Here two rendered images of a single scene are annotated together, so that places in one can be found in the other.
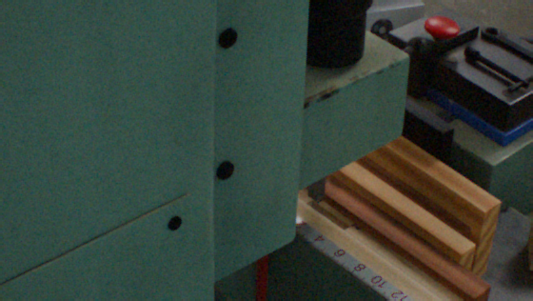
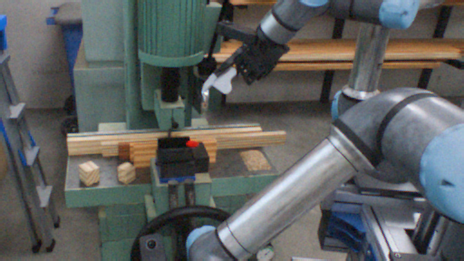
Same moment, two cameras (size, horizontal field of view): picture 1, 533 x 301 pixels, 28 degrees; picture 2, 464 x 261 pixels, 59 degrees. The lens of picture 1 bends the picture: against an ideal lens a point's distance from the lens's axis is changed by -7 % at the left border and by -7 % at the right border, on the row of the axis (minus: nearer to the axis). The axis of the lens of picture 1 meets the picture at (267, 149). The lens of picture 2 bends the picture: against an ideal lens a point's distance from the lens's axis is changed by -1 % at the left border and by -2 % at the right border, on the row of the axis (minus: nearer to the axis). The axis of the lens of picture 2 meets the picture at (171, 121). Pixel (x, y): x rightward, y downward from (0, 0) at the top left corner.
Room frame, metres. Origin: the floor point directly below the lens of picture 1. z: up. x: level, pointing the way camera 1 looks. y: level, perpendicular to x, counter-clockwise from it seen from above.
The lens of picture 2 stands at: (1.24, -0.94, 1.54)
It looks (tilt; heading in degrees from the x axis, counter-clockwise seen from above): 27 degrees down; 123
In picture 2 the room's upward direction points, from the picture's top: 1 degrees clockwise
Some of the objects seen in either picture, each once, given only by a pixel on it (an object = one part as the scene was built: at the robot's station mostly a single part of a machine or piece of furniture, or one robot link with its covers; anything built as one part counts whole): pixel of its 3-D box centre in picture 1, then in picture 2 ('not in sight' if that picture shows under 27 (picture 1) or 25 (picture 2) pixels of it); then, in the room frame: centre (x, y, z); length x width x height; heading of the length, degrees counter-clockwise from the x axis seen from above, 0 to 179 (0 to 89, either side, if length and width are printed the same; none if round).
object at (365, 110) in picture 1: (299, 115); (169, 111); (0.64, -0.02, 1.03); 0.14 x 0.07 x 0.09; 133
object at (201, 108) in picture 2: not in sight; (201, 96); (0.65, 0.14, 1.02); 0.12 x 0.03 x 0.12; 133
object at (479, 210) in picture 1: (377, 170); (175, 152); (0.70, -0.09, 0.94); 0.24 x 0.02 x 0.07; 43
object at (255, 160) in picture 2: not in sight; (255, 158); (0.89, 0.07, 0.91); 0.10 x 0.07 x 0.02; 133
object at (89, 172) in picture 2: not in sight; (89, 173); (0.56, -0.29, 0.92); 0.04 x 0.04 x 0.04; 73
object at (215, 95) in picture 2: not in sight; (207, 89); (0.64, 0.21, 1.02); 0.09 x 0.07 x 0.12; 43
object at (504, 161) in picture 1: (474, 140); (178, 183); (0.78, -0.18, 0.92); 0.15 x 0.13 x 0.09; 43
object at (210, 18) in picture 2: not in sight; (207, 27); (0.62, 0.22, 1.23); 0.09 x 0.08 x 0.15; 133
